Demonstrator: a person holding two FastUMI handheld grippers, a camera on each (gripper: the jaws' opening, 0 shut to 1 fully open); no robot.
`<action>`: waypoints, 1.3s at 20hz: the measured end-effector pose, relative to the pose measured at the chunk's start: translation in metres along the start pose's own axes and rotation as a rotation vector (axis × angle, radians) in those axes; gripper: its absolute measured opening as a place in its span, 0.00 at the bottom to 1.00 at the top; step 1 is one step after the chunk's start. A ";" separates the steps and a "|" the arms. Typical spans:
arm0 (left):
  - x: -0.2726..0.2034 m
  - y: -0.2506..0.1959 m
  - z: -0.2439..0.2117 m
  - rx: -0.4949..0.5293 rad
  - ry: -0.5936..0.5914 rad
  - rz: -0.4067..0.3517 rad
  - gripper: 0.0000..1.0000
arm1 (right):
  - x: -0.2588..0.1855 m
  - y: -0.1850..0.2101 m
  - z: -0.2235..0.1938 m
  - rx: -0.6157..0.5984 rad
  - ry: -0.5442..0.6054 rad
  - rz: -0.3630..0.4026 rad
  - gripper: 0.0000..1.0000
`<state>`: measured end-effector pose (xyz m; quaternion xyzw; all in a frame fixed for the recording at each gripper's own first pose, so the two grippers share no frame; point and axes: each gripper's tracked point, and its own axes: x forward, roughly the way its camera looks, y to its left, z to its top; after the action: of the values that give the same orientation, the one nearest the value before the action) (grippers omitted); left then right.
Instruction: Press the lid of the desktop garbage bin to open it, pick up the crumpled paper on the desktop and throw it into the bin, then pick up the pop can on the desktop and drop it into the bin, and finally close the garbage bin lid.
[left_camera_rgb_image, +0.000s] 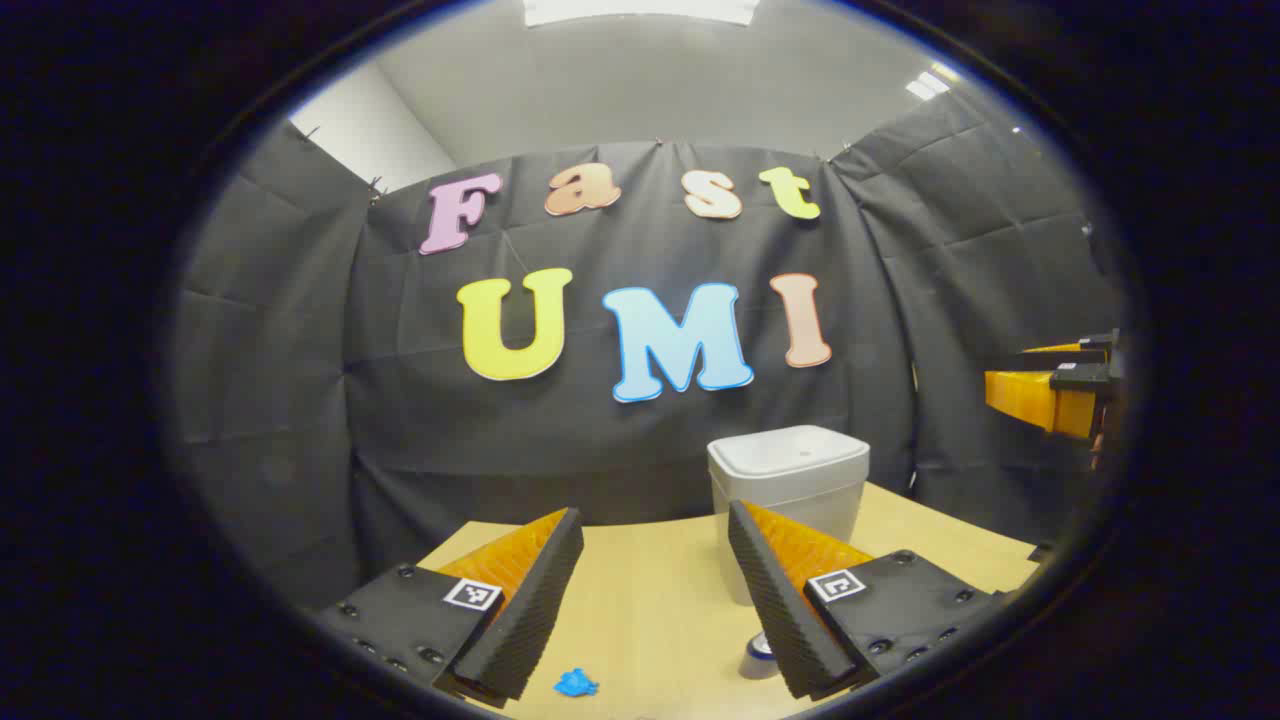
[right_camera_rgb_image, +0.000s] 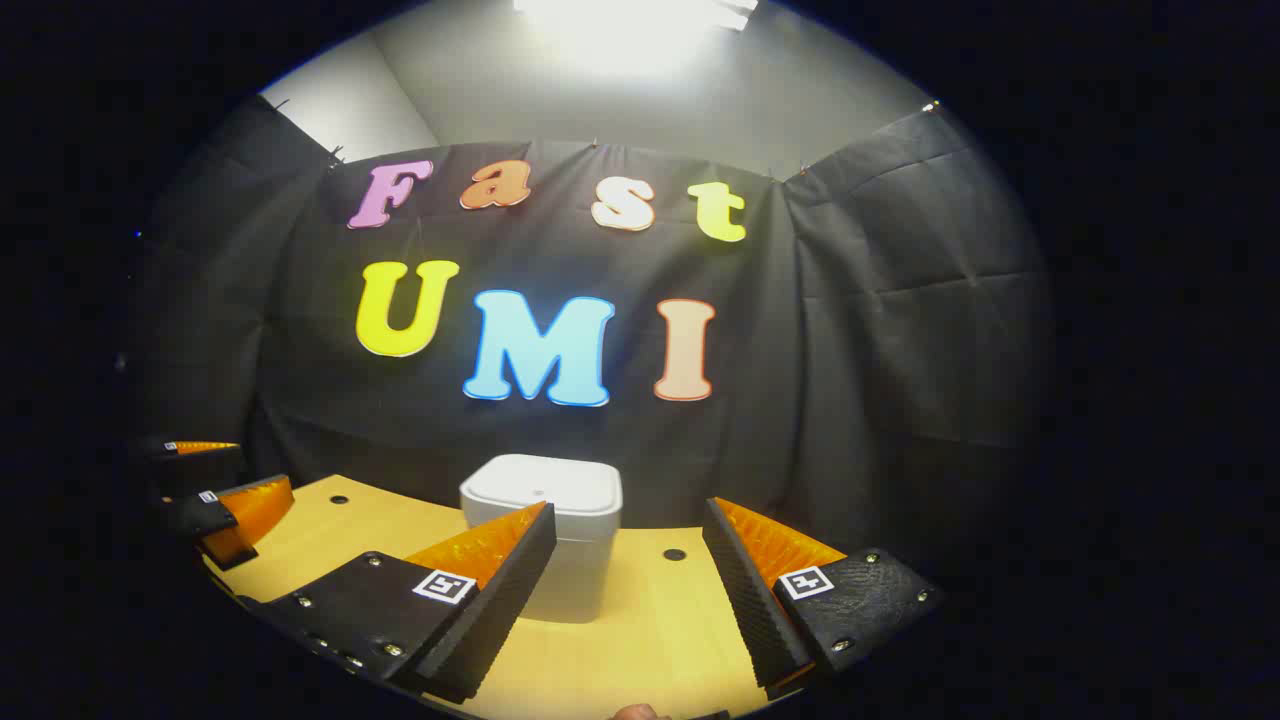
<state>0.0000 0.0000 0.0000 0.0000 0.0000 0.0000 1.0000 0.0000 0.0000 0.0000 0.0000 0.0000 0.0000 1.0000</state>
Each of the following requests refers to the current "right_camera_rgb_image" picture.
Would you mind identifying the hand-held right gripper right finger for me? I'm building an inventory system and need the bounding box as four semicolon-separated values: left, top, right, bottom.
702;497;946;701

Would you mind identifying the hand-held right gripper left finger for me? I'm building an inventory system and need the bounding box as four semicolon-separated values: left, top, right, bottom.
237;500;558;704

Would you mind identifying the white desktop garbage bin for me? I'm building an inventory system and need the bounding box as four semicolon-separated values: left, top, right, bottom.
459;454;623;624

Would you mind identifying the wooden desktop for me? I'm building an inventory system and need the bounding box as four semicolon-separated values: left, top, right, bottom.
205;474;791;720

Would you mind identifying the black backdrop cloth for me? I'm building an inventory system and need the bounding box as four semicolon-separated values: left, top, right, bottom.
125;95;1056;561

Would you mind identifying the ceiling light panel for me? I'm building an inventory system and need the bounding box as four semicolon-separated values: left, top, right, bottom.
513;0;761;33

